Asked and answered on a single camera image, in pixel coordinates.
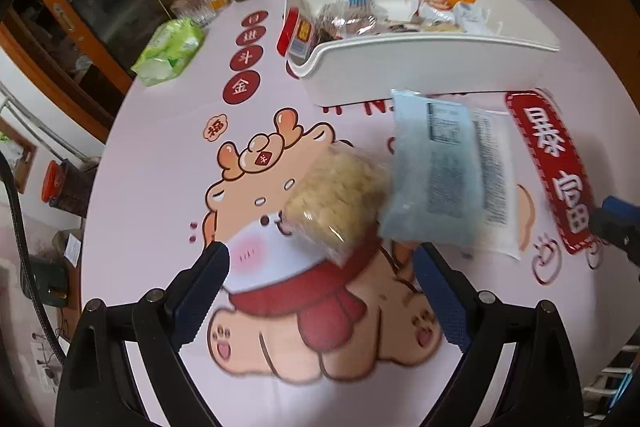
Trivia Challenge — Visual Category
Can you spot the black cable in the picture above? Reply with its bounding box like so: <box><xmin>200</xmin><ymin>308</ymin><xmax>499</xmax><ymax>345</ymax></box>
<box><xmin>0</xmin><ymin>152</ymin><xmax>66</xmax><ymax>358</ymax></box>

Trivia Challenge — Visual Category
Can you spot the clear glass cup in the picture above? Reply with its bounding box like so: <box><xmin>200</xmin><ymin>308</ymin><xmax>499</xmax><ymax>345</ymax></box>
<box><xmin>171</xmin><ymin>0</ymin><xmax>217</xmax><ymax>28</ymax></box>

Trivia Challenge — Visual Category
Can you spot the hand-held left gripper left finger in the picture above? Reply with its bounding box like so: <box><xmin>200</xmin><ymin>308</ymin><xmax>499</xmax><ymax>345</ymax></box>
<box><xmin>54</xmin><ymin>242</ymin><xmax>232</xmax><ymax>427</ymax></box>

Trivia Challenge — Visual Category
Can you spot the white plastic bin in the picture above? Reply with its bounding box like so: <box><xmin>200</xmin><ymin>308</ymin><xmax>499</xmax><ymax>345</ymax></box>
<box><xmin>285</xmin><ymin>0</ymin><xmax>562</xmax><ymax>106</ymax></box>

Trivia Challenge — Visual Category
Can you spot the green tissue pack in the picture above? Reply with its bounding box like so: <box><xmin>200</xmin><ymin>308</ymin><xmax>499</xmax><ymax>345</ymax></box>
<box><xmin>131</xmin><ymin>18</ymin><xmax>207</xmax><ymax>86</ymax></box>

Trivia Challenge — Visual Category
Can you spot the light blue labelled bag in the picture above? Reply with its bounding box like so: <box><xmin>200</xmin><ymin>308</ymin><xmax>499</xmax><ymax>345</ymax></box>
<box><xmin>377</xmin><ymin>89</ymin><xmax>533</xmax><ymax>261</ymax></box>

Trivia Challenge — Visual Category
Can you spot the yellow cracker snack packet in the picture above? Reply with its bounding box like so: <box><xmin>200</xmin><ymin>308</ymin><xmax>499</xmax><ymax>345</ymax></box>
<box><xmin>282</xmin><ymin>147</ymin><xmax>396</xmax><ymax>265</ymax></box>

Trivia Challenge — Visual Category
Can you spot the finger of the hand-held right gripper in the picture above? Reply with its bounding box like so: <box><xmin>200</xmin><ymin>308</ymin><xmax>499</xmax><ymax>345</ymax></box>
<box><xmin>588</xmin><ymin>209</ymin><xmax>640</xmax><ymax>266</ymax></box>
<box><xmin>601</xmin><ymin>195</ymin><xmax>640</xmax><ymax>238</ymax></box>

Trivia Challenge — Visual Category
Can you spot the orange-label snack packet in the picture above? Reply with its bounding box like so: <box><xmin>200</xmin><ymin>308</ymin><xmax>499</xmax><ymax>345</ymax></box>
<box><xmin>292</xmin><ymin>19</ymin><xmax>321</xmax><ymax>60</ymax></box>

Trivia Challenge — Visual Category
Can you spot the wooden shelf cabinet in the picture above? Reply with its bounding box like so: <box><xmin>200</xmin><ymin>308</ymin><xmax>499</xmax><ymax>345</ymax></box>
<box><xmin>542</xmin><ymin>0</ymin><xmax>640</xmax><ymax>92</ymax></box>

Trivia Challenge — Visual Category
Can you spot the wooden glass door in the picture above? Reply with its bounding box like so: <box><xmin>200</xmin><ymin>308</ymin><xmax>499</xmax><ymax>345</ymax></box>
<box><xmin>0</xmin><ymin>0</ymin><xmax>201</xmax><ymax>148</ymax></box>

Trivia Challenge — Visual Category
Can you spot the clear brown cookie packet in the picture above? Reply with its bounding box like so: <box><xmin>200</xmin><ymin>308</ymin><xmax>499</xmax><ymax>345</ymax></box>
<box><xmin>317</xmin><ymin>4</ymin><xmax>378</xmax><ymax>40</ymax></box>

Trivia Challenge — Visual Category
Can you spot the red-lid jar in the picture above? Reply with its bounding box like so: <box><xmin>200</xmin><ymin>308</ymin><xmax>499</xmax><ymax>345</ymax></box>
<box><xmin>41</xmin><ymin>159</ymin><xmax>96</xmax><ymax>218</ymax></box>

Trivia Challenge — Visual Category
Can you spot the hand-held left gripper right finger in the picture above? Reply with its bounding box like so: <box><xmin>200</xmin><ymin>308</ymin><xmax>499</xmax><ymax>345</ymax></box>
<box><xmin>413</xmin><ymin>242</ymin><xmax>587</xmax><ymax>427</ymax></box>

